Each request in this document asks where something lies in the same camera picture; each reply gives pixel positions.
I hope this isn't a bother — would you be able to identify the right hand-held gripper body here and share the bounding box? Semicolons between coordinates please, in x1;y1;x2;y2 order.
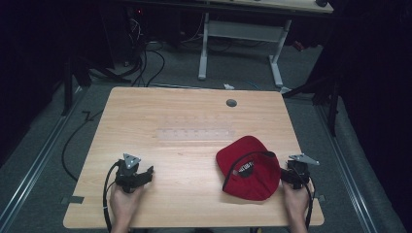
286;152;321;190

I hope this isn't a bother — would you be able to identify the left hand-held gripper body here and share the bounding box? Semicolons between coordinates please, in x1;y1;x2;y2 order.
114;152;148;194

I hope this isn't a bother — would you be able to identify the red baseball cap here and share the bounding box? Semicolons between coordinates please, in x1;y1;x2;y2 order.
215;135;283;202

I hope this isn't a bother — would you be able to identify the black metal stand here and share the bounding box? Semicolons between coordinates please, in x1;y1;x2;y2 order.
60;56;93;117
281;72;343;138

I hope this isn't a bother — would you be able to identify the white-legged desk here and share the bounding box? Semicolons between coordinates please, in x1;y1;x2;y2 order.
129;0;334;89

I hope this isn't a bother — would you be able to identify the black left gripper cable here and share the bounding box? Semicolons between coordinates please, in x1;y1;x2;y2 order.
102;161;121;233

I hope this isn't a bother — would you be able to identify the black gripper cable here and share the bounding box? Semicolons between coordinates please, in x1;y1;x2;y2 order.
102;161;121;233
303;177;317;228

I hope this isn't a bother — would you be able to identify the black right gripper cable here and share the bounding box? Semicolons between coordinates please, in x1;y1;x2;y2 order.
303;177;317;228

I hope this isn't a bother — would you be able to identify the metal floor rail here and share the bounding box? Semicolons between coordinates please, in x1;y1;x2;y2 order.
0;86;86;227
314;102;379;233

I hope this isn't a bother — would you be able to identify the black floor cable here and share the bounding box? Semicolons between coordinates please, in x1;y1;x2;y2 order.
60;109;105;183

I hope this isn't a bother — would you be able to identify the bundle of black cables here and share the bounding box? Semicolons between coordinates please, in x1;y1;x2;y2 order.
127;17;166;88

